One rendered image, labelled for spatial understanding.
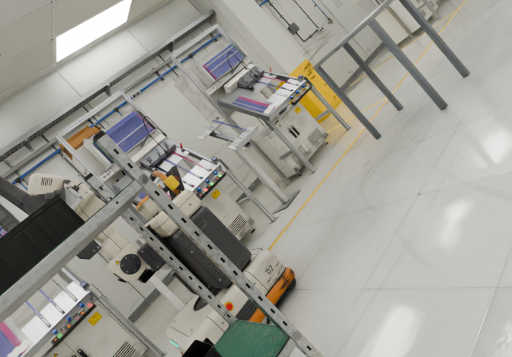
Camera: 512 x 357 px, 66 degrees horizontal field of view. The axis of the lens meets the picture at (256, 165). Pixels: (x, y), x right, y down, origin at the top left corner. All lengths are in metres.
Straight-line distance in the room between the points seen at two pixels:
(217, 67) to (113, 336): 2.83
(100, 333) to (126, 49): 3.96
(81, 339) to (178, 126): 3.24
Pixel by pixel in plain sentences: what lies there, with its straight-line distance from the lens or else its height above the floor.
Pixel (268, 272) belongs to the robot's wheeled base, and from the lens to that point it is 2.18.
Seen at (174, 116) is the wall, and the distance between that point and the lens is 5.80.
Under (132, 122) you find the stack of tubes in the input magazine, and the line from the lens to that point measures 3.98.
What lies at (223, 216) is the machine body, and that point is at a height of 0.33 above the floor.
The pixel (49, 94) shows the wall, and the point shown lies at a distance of 5.69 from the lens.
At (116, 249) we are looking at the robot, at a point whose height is 0.83.
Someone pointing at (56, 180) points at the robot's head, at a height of 1.28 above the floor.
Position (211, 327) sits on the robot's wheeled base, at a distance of 2.08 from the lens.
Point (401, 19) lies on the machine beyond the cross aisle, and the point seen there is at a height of 0.33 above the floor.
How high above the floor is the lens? 0.87
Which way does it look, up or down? 6 degrees down
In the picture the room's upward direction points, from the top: 43 degrees counter-clockwise
